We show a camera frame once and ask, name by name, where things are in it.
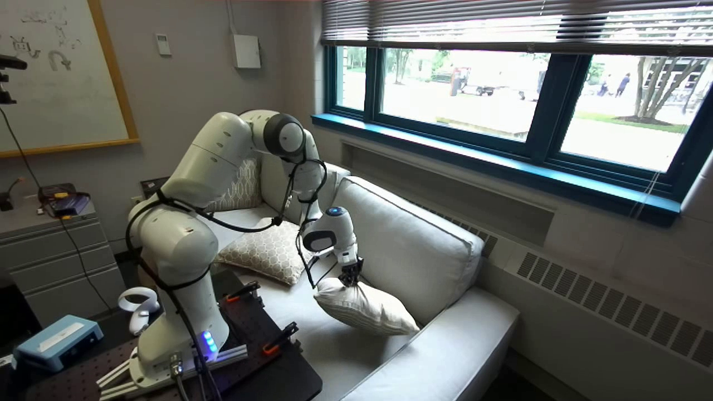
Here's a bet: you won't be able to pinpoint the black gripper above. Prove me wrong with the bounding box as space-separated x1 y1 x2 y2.
336 255 365 289

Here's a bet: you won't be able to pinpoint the small cream pillow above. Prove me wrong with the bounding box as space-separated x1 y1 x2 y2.
312 276 422 338

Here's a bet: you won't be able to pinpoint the beige geometric patterned pillow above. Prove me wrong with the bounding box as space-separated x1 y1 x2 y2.
217 220 307 288

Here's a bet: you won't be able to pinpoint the gray sofa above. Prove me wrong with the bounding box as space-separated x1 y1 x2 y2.
175 132 521 401

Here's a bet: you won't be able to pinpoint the white lattice patterned pillow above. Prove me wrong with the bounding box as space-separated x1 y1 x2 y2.
210 155 263 214

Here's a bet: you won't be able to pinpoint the black orange clamp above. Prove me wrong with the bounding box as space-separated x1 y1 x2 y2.
221 282 263 308
262 319 302 356

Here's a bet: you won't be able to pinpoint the black robot table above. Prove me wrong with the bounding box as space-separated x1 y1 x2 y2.
0 266 325 401

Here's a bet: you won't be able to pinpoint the white VR controller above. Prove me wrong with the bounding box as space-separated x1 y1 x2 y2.
116 286 163 338

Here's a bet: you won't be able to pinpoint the radiator vent grille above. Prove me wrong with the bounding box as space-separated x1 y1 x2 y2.
514 249 713 371

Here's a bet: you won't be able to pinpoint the black orange small box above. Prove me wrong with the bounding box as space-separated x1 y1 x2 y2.
39 182 94 219

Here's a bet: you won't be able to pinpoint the gray drawer cabinet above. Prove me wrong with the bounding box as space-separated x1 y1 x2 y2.
0 194 130 326

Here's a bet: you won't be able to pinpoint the blue box device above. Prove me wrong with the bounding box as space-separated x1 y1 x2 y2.
13 313 107 375

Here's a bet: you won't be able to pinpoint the window blinds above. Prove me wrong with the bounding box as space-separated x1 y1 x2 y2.
321 0 713 54

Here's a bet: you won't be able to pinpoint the wood framed whiteboard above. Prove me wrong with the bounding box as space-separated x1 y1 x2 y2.
0 0 142 163

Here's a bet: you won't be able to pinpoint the tree outside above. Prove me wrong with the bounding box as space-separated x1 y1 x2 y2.
634 54 710 124

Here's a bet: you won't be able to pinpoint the small black stand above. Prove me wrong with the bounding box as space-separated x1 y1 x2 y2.
0 177 22 214

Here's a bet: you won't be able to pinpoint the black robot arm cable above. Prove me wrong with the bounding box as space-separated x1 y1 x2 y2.
121 151 333 401

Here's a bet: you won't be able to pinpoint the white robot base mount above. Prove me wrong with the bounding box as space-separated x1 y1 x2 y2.
97 341 251 398

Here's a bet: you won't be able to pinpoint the white wall box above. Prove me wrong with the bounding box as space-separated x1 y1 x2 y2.
229 29 263 74

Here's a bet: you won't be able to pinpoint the teal window frame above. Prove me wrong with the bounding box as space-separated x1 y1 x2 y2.
311 40 713 219

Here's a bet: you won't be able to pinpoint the black camera on stand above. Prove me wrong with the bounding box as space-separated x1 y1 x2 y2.
0 52 32 107

